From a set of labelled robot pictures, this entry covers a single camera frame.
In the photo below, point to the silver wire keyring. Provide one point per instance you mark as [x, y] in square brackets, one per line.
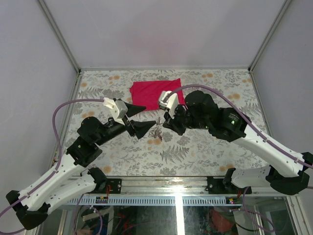
[158, 123]

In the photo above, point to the floral patterned table mat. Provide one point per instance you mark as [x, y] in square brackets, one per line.
[196, 153]

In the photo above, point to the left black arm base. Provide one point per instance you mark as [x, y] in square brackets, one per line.
[100, 183]

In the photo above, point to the right aluminium frame post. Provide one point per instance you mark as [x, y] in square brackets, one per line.
[270, 34]

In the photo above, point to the bunch of metal keys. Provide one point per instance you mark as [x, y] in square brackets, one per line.
[156, 134]

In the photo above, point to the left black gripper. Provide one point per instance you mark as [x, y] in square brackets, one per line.
[139, 128]

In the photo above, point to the aluminium mounting rail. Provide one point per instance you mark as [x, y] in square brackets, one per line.
[164, 186]

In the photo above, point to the left aluminium frame post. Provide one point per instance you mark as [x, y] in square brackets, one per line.
[58, 34]

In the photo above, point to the folded red cloth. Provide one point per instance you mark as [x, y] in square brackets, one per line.
[147, 93]

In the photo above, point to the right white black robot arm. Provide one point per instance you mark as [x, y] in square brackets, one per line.
[285, 169]

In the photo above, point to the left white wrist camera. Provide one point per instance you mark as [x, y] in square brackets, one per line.
[118, 109]

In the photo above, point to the aluminium frame post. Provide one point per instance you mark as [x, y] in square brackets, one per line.
[270, 34]
[58, 34]

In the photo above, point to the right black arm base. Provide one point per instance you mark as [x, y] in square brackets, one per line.
[232, 182]

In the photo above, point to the white slotted cable duct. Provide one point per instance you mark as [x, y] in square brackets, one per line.
[148, 201]

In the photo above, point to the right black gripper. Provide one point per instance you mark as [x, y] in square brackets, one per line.
[172, 123]

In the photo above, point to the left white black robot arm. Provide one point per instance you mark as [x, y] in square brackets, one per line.
[35, 203]

